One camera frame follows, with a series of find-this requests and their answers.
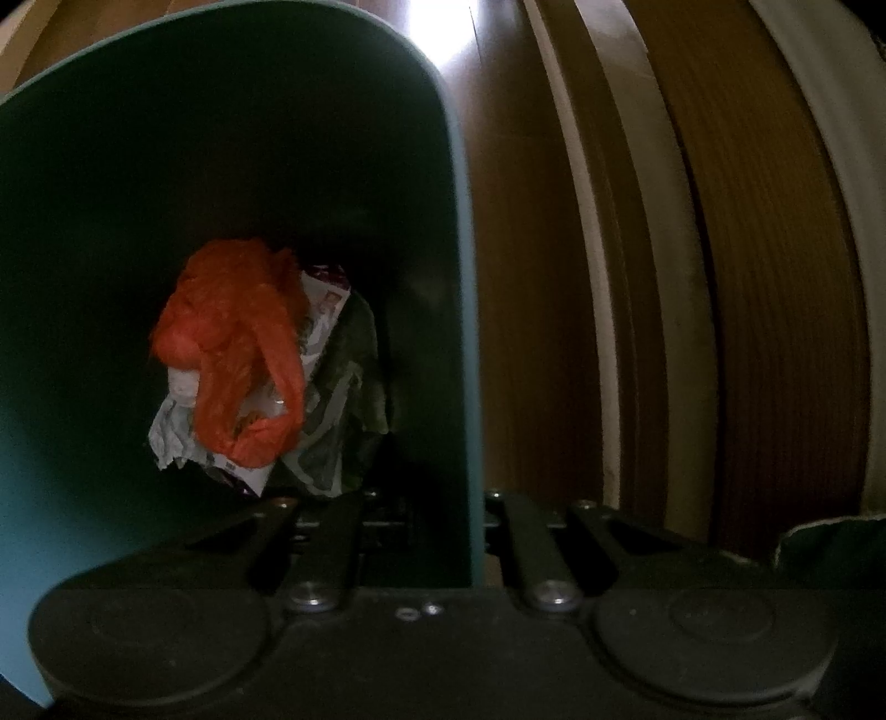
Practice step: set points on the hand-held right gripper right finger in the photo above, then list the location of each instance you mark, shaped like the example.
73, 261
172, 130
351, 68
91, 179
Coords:
516, 540

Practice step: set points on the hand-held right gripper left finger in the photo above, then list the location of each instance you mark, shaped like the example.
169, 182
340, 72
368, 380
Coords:
339, 540

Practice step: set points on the dark green wrapper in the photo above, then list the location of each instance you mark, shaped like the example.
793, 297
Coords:
354, 374

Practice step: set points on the white paper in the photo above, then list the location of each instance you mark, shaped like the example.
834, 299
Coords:
173, 424

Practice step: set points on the white printed snack packet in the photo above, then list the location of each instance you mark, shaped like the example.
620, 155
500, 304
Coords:
322, 311

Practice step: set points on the orange plastic bag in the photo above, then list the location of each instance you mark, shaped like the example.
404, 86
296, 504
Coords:
228, 325

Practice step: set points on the dark green trash bin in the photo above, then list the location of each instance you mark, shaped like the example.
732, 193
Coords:
104, 208

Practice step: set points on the wooden furniture panel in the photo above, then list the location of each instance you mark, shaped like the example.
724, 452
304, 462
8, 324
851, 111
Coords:
761, 277

